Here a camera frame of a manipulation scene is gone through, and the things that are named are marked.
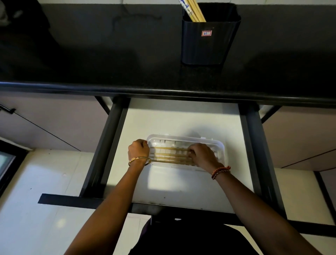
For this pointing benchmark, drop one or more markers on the wooden chopstick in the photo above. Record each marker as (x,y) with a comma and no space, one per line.
(191,9)
(170,161)
(170,155)
(199,9)
(195,9)
(170,158)
(170,148)

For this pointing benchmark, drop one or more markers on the black plastic utensil holder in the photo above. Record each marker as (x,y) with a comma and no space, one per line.
(210,39)

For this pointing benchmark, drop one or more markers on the black framed glass panel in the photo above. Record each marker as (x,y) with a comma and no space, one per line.
(7,165)

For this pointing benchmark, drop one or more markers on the person's right fingers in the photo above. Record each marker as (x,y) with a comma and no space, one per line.
(193,155)

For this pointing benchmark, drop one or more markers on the person's left forearm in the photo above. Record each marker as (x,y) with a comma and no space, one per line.
(110,207)

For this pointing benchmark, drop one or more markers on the person's right forearm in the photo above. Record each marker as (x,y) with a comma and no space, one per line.
(252,210)

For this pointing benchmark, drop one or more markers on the white blue patterned chopstick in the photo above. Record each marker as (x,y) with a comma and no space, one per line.
(184,5)

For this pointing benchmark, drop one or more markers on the person's dark clothing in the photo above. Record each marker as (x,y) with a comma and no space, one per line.
(194,239)

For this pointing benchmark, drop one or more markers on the white plastic cutlery tray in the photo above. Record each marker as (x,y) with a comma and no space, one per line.
(181,141)

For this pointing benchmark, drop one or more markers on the person's left fingers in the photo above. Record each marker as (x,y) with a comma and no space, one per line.
(146,144)

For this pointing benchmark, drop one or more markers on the person's left hand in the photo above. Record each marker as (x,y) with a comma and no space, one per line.
(137,151)

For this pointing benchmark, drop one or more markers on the person's right hand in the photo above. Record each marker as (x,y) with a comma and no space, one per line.
(206,157)

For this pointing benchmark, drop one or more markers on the gold bangle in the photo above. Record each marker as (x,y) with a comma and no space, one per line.
(139,159)

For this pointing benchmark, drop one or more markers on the black bag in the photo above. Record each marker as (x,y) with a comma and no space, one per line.
(21,13)

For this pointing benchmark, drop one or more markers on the black framed white drawer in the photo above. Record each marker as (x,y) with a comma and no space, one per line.
(170,120)

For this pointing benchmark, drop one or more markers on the beige cabinet door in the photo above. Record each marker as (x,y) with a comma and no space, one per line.
(301,134)
(57,118)

